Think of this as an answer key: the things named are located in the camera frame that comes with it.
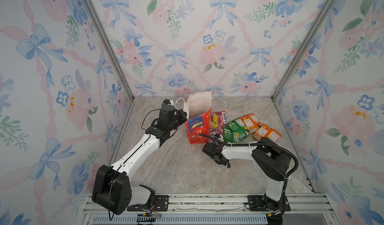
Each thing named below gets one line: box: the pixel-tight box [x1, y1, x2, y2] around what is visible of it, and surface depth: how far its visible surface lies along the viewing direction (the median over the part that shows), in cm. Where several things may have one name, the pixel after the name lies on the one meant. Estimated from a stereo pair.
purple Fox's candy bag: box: [210, 127, 223, 135], surface depth 100 cm
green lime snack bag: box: [222, 121, 246, 143], surface depth 98 cm
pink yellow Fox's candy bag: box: [210, 111, 229, 129], surface depth 105 cm
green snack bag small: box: [226, 118, 249, 142], surface depth 100 cm
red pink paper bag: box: [183, 89, 216, 145], surface depth 86 cm
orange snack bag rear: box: [240, 113, 262, 134], surface depth 102 cm
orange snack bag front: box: [251, 124, 283, 142], surface depth 99 cm
